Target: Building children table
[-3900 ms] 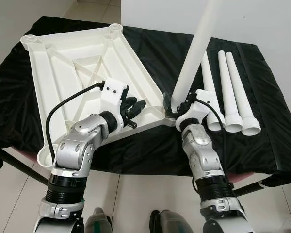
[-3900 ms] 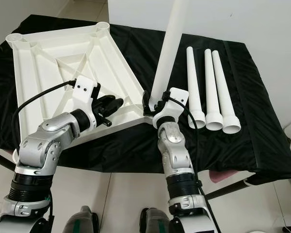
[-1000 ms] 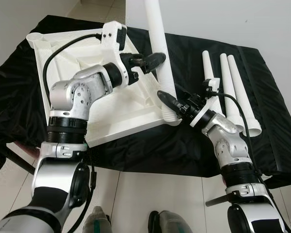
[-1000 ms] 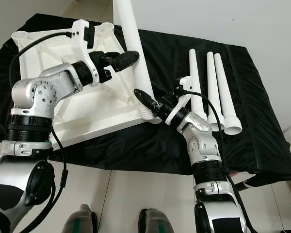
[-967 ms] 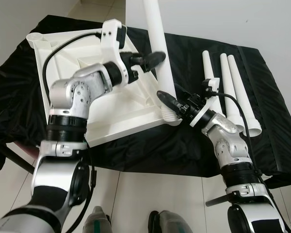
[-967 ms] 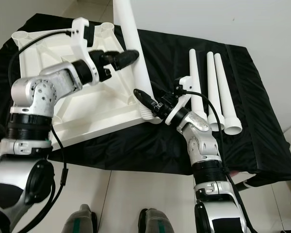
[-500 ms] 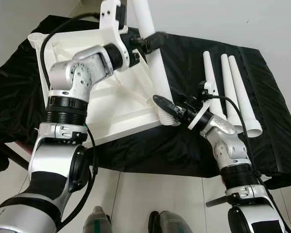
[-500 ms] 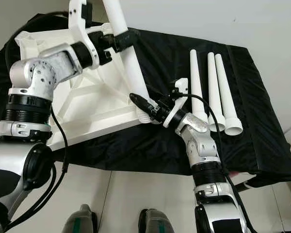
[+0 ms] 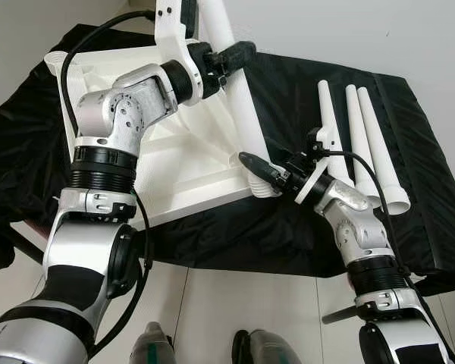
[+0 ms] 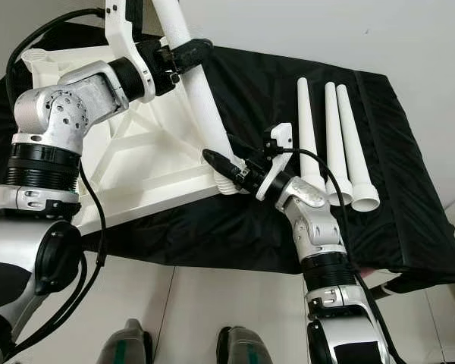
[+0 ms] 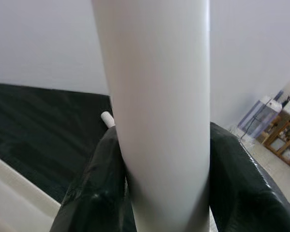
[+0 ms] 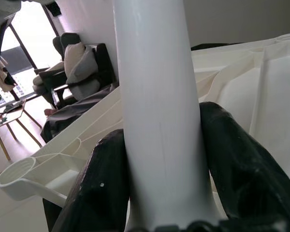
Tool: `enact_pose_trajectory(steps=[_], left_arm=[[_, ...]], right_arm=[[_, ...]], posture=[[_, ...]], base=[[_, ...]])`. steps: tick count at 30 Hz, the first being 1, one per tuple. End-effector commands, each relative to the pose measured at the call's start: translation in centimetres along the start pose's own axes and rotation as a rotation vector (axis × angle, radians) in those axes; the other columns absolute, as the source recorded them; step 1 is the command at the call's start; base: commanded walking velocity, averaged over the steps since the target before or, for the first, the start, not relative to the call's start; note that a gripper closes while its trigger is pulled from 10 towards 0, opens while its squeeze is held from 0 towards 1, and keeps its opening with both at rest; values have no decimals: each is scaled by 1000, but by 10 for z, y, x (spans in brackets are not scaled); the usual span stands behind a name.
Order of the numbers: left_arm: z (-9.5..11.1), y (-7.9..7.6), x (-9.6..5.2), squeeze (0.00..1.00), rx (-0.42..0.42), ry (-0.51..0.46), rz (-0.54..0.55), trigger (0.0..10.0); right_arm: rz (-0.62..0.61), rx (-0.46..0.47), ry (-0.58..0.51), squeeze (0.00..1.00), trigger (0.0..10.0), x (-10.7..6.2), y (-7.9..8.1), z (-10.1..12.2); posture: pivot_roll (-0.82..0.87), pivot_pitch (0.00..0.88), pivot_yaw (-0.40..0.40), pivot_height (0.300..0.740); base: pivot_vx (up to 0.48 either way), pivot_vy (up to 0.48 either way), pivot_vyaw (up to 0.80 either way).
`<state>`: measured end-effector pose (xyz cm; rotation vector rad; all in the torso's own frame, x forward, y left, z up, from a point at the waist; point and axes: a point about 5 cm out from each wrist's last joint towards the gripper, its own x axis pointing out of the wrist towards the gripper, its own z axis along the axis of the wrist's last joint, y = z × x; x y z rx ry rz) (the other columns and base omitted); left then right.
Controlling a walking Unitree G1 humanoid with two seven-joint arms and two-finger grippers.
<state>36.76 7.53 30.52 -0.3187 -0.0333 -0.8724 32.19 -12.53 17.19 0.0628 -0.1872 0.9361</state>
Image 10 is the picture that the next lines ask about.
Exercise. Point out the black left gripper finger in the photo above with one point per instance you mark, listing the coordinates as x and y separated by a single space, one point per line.
193 51

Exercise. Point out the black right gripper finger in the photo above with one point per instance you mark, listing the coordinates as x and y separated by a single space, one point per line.
220 163

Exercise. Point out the white plastic table leg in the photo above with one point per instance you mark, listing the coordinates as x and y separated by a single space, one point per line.
334 129
305 114
353 144
201 98

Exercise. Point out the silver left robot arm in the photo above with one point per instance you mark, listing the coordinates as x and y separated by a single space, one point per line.
64 114

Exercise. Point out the black table cloth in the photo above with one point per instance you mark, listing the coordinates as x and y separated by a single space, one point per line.
258 235

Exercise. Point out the grey metal table leg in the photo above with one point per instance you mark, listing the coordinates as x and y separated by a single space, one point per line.
387 287

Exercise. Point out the grey left robot foot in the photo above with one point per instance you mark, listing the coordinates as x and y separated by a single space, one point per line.
125 345

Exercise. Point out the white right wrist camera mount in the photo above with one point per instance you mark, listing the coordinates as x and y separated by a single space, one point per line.
274 182

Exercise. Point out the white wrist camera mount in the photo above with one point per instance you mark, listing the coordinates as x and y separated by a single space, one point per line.
274 182
117 23

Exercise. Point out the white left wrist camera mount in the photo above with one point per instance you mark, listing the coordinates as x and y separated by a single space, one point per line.
117 23

